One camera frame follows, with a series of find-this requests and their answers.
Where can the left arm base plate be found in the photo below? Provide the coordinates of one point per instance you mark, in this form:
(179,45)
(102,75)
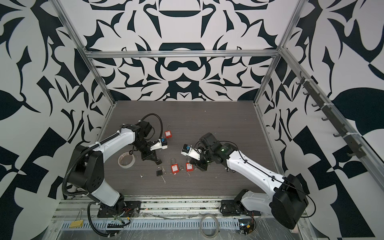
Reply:
(126,209)

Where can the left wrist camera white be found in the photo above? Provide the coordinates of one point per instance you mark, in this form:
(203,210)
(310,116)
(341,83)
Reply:
(159,144)

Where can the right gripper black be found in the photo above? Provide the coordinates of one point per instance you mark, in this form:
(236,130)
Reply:
(199,164)

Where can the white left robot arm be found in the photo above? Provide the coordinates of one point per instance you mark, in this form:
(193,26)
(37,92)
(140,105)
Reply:
(85,175)

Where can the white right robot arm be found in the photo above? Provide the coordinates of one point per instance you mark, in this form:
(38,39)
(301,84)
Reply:
(286,199)

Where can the black hook rail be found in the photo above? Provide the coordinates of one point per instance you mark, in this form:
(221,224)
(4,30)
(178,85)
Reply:
(333,115)

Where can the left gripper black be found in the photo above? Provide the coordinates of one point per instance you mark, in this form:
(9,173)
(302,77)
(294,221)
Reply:
(152,155)

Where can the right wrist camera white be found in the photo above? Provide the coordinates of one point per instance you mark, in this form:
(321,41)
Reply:
(189,151)

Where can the yellow connector block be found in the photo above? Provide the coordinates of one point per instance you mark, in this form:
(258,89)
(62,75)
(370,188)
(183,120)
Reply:
(76,224)

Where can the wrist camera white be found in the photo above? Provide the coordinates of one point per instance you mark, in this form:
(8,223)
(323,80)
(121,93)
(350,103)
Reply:
(189,151)
(159,144)

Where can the roll of clear tape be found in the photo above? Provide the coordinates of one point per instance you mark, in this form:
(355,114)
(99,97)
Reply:
(126,160)

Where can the green lit circuit board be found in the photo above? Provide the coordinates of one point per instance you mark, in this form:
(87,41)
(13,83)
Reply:
(247,226)

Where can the red padlock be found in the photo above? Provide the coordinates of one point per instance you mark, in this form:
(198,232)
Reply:
(168,132)
(174,166)
(189,167)

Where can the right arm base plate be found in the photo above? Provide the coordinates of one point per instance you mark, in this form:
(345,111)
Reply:
(235,208)

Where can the white perforated cable duct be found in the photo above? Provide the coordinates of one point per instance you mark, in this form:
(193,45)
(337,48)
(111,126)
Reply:
(160,224)

